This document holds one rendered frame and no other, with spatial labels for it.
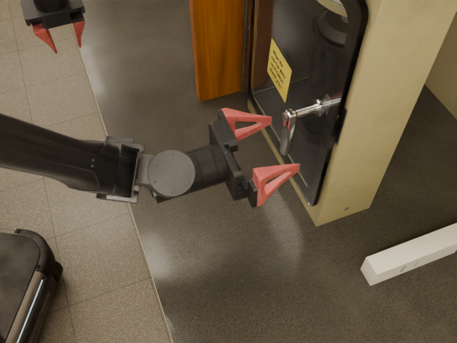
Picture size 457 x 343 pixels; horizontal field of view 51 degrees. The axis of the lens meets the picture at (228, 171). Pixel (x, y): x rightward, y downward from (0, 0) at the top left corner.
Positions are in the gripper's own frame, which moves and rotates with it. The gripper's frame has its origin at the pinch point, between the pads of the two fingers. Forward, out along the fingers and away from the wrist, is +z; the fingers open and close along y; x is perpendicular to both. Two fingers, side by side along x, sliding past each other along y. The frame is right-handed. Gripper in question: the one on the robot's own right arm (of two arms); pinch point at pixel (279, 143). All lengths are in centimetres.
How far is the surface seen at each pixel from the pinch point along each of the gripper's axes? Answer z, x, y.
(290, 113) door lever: 1.2, -5.9, 0.1
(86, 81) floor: -28, 113, 157
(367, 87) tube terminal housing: 8.7, -12.5, -4.8
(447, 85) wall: 49, 20, 16
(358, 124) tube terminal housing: 9.1, -5.6, -4.8
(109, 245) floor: -37, 114, 61
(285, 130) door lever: 0.7, -2.8, -0.1
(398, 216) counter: 21.8, 21.2, -7.9
